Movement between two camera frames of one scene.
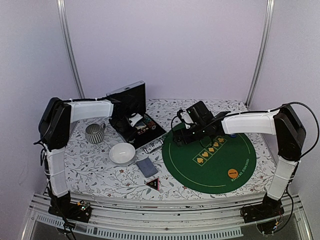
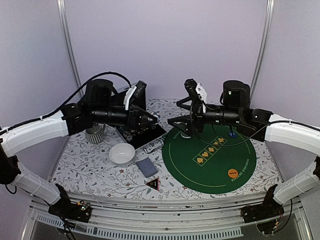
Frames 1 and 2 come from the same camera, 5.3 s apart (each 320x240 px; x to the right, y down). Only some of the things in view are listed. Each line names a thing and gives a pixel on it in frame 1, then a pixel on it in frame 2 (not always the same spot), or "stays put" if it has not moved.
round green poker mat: [226, 165] stays put
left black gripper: [128, 136] to [133, 121]
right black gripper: [187, 139] to [196, 115]
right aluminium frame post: [270, 6] stays put
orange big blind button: [232, 173] stays put
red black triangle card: [154, 183] stays put
